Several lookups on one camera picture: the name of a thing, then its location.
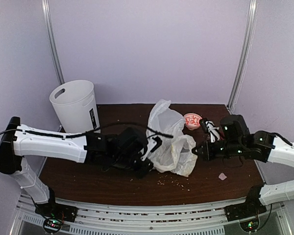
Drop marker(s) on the aluminium frame post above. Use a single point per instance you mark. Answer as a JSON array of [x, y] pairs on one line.
[[52, 42], [248, 37]]

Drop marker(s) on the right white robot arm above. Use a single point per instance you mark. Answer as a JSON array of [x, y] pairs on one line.
[[233, 139]]

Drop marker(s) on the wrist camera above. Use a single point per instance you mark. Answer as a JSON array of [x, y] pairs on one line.
[[154, 142], [209, 128]]

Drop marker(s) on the white plastic trash bin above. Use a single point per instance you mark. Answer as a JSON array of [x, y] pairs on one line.
[[75, 105]]

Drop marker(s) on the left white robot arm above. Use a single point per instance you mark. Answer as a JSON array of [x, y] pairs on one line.
[[19, 141]]

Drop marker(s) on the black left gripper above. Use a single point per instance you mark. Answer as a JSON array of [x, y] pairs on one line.
[[140, 173]]

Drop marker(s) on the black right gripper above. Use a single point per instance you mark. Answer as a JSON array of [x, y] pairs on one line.
[[207, 155]]

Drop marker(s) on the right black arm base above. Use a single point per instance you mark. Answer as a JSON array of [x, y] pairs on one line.
[[249, 208]]

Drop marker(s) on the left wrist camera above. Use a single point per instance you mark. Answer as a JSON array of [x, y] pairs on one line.
[[154, 142]]

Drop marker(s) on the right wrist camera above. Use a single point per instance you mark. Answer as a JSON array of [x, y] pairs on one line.
[[209, 128]]

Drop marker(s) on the right aluminium frame post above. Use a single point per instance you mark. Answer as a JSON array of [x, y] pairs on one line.
[[248, 37]]

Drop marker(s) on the translucent white trash bag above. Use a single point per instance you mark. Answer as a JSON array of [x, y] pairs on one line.
[[174, 155]]

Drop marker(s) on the left aluminium frame post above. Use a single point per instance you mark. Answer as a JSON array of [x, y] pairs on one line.
[[52, 42]]

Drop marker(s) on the small pink paper scrap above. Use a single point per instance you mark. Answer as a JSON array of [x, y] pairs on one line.
[[222, 176]]

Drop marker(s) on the aluminium front rail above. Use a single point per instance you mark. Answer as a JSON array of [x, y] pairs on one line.
[[192, 219]]

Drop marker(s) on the red white patterned bowl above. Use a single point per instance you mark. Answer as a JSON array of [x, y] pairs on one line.
[[192, 121]]

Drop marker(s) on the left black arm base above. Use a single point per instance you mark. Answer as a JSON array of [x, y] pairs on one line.
[[54, 210]]

